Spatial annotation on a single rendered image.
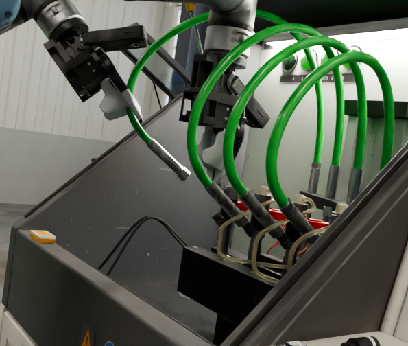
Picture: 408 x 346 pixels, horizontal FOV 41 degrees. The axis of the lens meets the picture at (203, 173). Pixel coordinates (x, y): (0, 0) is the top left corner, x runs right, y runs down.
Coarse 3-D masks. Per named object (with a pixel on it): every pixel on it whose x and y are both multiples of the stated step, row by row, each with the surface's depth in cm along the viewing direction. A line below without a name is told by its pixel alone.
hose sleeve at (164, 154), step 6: (150, 144) 96; (156, 144) 97; (156, 150) 97; (162, 150) 97; (162, 156) 97; (168, 156) 97; (168, 162) 97; (174, 162) 98; (174, 168) 98; (180, 168) 98
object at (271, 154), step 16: (336, 64) 68; (368, 64) 73; (304, 80) 66; (384, 80) 75; (384, 96) 76; (288, 112) 65; (384, 112) 77; (384, 128) 77; (272, 144) 64; (384, 144) 78; (272, 160) 64; (384, 160) 78; (272, 176) 65; (272, 192) 66; (288, 208) 67; (304, 224) 69
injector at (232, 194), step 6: (228, 192) 92; (234, 192) 92; (234, 198) 92; (222, 210) 93; (216, 216) 91; (222, 216) 92; (228, 216) 92; (216, 222) 92; (222, 222) 92; (234, 222) 93; (228, 228) 93; (222, 234) 93; (228, 234) 93; (222, 240) 93; (228, 240) 93; (222, 246) 93; (222, 252) 93
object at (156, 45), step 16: (208, 16) 97; (256, 16) 99; (272, 16) 99; (176, 32) 96; (144, 64) 95; (128, 80) 95; (320, 80) 103; (320, 96) 103; (128, 112) 95; (320, 112) 103; (320, 128) 104; (320, 144) 104; (320, 160) 104
